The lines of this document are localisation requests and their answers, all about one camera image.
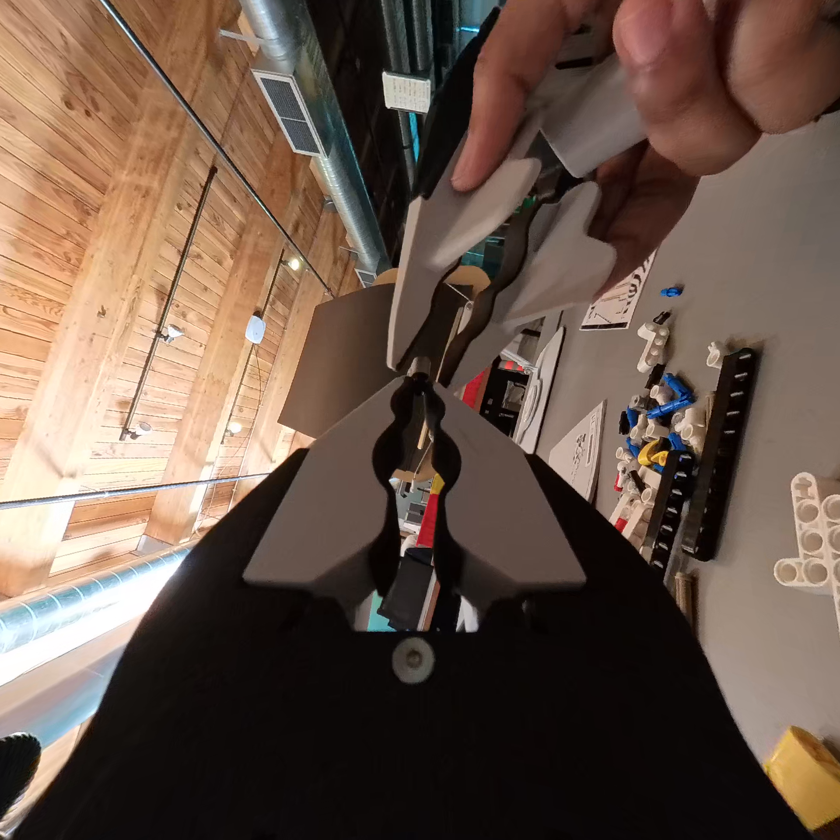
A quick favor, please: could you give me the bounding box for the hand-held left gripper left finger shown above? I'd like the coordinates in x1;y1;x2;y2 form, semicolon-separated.
241;379;411;619

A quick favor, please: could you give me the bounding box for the long black lego beam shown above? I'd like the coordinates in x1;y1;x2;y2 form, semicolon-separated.
640;453;697;569
682;348;760;563

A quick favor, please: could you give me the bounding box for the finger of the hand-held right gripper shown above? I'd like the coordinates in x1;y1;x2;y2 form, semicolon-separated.
385;157;542;371
436;182;619;387

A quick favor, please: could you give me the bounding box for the pile of small lego pieces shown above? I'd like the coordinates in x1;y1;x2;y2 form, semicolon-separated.
613;371;707;519

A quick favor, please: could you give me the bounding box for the yellow lego panel piece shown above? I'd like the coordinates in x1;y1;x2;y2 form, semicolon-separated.
763;725;840;833

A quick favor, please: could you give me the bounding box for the person's right hand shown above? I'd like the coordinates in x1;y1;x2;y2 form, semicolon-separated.
451;0;840;293

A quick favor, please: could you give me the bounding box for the black track light rail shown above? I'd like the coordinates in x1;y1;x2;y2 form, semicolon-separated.
118;167;219;442

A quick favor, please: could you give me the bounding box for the white bent lego liftarm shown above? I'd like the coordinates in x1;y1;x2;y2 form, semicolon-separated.
637;322;672;369

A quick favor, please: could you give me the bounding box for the white ceiling vent grille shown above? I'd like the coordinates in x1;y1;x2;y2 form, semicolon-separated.
252;69;329;159

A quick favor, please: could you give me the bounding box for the white lego frame assembly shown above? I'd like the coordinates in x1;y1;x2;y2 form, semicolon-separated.
607;484;658;547

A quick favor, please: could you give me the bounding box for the hanging white paper sign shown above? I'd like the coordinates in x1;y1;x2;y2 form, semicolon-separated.
382;71;433;113

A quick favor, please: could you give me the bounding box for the silver ventilation duct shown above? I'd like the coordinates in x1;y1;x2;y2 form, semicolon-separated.
0;545;199;657
239;0;392;278

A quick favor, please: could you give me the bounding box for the lego instruction booklet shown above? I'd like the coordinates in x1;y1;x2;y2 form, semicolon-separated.
548;400;609;504

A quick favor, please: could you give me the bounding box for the zebra-striped sticker sheet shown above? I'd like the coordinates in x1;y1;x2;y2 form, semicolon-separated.
581;249;657;331

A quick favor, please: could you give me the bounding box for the white monitor stand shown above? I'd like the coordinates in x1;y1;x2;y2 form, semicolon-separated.
512;325;567;455

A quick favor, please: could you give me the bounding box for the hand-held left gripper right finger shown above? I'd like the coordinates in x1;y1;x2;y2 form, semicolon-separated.
425;382;587;616

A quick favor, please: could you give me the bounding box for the white L-shaped lego liftarm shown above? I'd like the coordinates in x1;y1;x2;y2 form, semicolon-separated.
773;472;840;596

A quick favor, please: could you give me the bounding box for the black monitor with wooden rim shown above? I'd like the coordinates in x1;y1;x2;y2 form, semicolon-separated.
279;262;500;480

